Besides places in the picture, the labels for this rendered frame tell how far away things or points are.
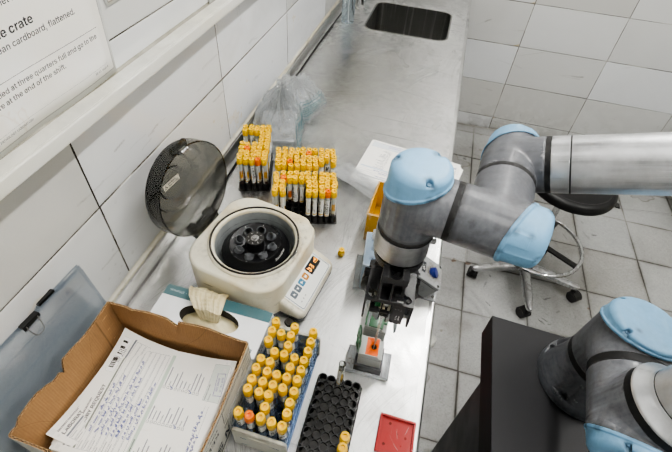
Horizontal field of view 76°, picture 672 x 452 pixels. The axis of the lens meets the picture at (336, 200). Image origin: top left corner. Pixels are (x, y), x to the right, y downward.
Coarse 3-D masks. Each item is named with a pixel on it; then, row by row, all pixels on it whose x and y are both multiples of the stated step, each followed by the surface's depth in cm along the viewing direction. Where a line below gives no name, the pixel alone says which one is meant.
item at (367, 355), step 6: (366, 336) 86; (366, 342) 85; (372, 342) 85; (378, 342) 85; (360, 348) 84; (366, 348) 84; (372, 348) 85; (378, 348) 84; (360, 354) 83; (366, 354) 83; (372, 354) 83; (378, 354) 83; (360, 360) 85; (366, 360) 84; (372, 360) 84; (378, 360) 83; (372, 366) 85; (378, 366) 85
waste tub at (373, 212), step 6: (378, 186) 114; (378, 192) 118; (372, 198) 111; (378, 198) 120; (372, 204) 111; (378, 204) 121; (372, 210) 115; (378, 210) 121; (372, 216) 107; (378, 216) 106; (366, 222) 109; (372, 222) 108; (366, 228) 110; (372, 228) 110; (366, 234) 112
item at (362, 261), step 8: (368, 232) 102; (368, 240) 101; (368, 248) 99; (360, 256) 108; (368, 256) 97; (360, 264) 107; (368, 264) 96; (360, 272) 105; (360, 280) 100; (352, 288) 102; (360, 288) 102
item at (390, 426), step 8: (384, 416) 82; (392, 416) 82; (384, 424) 81; (392, 424) 81; (400, 424) 81; (408, 424) 81; (384, 432) 80; (392, 432) 80; (400, 432) 80; (408, 432) 80; (376, 440) 78; (384, 440) 79; (392, 440) 79; (400, 440) 79; (408, 440) 79; (376, 448) 78; (384, 448) 78; (392, 448) 78; (400, 448) 78; (408, 448) 78
